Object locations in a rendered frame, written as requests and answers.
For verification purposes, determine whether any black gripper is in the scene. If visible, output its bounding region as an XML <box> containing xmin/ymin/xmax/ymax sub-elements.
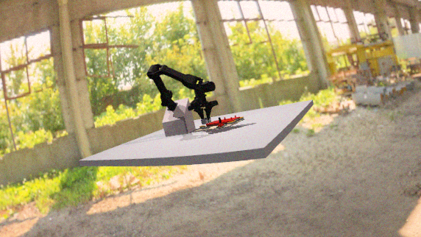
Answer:
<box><xmin>188</xmin><ymin>93</ymin><xmax>218</xmax><ymax>120</ymax></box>

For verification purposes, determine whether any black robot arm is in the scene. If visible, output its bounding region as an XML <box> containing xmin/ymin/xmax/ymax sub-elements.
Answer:
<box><xmin>146</xmin><ymin>64</ymin><xmax>216</xmax><ymax>110</ymax></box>

